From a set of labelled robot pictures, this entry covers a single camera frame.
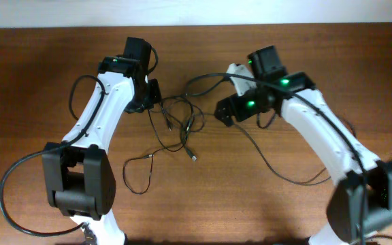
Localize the black USB cable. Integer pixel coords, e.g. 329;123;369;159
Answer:
231;115;357;186
147;95;206;161
122;154;154;195

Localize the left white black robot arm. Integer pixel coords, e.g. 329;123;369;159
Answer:
42;37;161;244

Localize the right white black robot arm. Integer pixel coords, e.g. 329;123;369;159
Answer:
214;46;392;244

